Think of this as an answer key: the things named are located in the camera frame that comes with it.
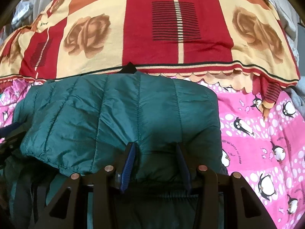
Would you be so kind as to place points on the grey cloth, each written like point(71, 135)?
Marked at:
point(296, 97)

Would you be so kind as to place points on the green quilted jacket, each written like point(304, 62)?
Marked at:
point(119, 114)

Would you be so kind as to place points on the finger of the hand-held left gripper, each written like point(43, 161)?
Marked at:
point(10, 143)
point(9, 127)

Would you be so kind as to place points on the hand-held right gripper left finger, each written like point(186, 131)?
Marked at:
point(128, 163)

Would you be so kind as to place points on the red checked rose blanket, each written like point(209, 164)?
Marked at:
point(147, 28)

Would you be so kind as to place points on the pink penguin bedsheet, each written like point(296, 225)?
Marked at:
point(257, 148)

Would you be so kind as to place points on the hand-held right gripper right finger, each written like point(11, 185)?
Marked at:
point(182, 163)

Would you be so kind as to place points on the beige patterned curtain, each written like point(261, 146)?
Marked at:
point(286, 16)

